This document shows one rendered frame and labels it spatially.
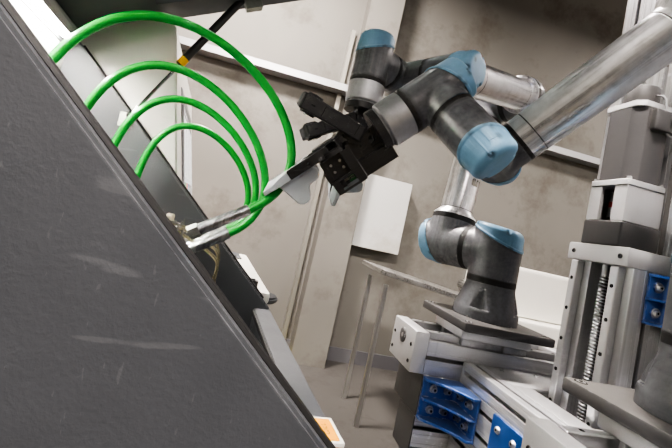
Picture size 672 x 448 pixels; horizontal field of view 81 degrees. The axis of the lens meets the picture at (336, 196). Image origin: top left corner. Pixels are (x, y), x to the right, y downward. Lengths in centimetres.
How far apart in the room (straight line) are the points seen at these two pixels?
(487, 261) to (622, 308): 29
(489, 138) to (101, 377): 49
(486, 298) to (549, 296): 217
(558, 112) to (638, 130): 26
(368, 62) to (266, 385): 64
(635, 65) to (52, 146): 70
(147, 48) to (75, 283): 81
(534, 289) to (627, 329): 223
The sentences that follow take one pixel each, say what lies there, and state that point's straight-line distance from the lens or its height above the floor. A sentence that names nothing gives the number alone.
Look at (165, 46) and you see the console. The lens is 104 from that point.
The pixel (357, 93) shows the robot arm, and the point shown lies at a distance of 79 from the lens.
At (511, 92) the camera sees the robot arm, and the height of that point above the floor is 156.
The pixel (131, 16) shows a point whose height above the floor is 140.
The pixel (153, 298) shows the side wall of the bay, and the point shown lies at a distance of 29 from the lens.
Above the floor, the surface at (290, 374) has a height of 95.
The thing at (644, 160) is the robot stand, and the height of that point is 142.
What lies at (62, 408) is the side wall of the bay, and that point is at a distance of 32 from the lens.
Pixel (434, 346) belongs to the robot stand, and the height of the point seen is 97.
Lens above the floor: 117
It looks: 4 degrees up
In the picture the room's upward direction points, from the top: 13 degrees clockwise
